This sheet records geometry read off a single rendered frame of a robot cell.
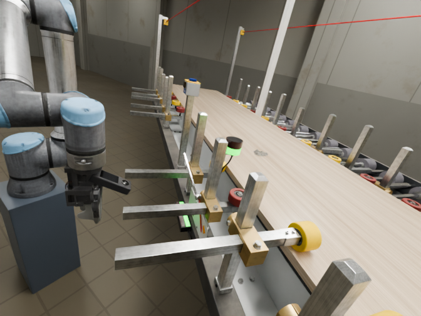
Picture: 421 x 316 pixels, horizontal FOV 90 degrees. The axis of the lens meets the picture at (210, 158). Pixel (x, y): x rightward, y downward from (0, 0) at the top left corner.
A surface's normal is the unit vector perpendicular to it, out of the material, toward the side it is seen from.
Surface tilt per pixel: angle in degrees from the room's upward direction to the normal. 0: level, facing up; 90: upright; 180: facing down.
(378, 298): 0
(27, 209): 90
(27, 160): 90
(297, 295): 90
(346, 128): 90
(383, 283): 0
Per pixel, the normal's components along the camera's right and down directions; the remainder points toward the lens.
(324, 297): -0.94, -0.03
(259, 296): 0.18, -0.88
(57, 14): 0.59, 0.40
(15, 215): 0.78, 0.39
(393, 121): -0.59, 0.25
